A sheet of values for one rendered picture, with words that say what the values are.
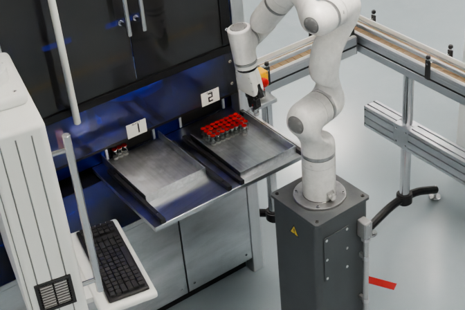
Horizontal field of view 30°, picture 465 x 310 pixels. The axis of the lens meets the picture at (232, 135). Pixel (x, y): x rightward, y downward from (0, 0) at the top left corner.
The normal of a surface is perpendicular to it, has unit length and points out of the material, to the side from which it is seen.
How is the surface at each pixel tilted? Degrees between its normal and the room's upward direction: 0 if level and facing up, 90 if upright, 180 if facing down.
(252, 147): 0
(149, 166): 0
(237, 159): 0
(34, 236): 90
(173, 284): 90
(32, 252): 90
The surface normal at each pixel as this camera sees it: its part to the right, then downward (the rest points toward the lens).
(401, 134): -0.81, 0.37
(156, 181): -0.08, -0.83
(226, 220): 0.58, 0.41
